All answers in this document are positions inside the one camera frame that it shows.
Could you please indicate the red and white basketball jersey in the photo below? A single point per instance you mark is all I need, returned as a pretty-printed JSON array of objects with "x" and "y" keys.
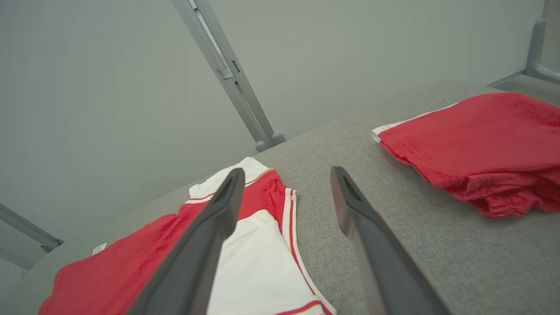
[{"x": 109, "y": 271}]

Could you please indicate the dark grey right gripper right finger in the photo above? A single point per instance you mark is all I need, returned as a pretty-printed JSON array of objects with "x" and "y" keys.
[{"x": 389, "y": 275}]

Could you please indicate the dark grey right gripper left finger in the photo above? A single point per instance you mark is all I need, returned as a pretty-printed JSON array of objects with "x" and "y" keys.
[{"x": 188, "y": 275}]

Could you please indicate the grey partition foot bracket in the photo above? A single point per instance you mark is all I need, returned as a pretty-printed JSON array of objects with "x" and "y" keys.
[{"x": 538, "y": 52}]

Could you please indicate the grey double partition post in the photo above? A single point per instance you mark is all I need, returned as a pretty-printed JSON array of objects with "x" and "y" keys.
[{"x": 236, "y": 96}]

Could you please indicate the red shorts with white waistband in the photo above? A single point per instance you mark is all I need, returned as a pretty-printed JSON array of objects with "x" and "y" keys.
[{"x": 472, "y": 140}]

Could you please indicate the grey metal frame with brackets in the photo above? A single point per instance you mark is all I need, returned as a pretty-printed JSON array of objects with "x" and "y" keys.
[{"x": 26, "y": 229}]

